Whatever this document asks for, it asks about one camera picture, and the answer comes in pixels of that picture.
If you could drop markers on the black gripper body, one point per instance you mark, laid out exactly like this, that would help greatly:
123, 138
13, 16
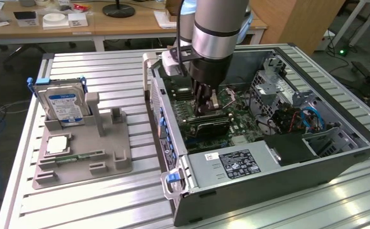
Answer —
209, 70

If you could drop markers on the graphics card with black fan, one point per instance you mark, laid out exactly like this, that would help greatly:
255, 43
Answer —
212, 128

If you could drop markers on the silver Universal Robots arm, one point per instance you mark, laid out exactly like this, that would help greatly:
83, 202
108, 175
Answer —
216, 31

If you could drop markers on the metal socket cover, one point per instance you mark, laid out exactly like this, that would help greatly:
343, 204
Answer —
230, 97

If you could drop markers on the black RAM stick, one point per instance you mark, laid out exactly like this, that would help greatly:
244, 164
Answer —
223, 117

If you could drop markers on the green motherboard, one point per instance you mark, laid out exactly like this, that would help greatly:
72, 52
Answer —
242, 128

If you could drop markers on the metal disk bay cage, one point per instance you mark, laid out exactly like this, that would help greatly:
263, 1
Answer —
268, 89

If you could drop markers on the stack of white papers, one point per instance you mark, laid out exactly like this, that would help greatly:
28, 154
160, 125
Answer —
165, 20

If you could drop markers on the grey power supply unit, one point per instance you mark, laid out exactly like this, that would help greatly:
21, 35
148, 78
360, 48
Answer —
209, 167

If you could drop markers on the black plastic air shroud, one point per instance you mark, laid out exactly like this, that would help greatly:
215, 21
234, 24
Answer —
287, 148

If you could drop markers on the black round lamp base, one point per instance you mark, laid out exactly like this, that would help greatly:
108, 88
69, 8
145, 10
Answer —
117, 10

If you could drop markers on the hard disk with blue label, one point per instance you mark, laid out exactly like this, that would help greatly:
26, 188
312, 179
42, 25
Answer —
62, 107

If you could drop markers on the empty metal disk bay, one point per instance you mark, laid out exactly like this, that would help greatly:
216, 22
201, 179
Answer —
331, 143

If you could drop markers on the open black PC case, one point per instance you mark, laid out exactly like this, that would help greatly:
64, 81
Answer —
267, 190

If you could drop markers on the green RAM stick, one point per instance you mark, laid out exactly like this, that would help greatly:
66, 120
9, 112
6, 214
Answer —
72, 158

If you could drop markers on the grey parts rack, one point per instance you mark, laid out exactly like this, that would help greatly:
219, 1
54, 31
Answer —
85, 171

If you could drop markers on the small white labelled box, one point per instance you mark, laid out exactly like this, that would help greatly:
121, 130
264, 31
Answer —
77, 20

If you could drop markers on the silver CPU chip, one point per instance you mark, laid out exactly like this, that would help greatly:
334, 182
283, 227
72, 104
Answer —
57, 145

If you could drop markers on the red packet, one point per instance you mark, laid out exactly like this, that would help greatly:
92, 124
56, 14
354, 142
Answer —
80, 7

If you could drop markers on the blue disk caddy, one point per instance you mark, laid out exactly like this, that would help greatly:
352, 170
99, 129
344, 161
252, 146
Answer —
41, 81

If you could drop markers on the white square block round dish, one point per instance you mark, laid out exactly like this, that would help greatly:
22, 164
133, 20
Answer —
54, 21

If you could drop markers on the white box with black top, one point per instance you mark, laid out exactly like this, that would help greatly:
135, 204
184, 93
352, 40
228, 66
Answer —
25, 19

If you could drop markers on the wooden desk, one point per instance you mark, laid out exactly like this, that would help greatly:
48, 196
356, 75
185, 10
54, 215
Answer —
18, 33

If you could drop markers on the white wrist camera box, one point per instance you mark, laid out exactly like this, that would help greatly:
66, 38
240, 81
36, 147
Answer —
171, 64

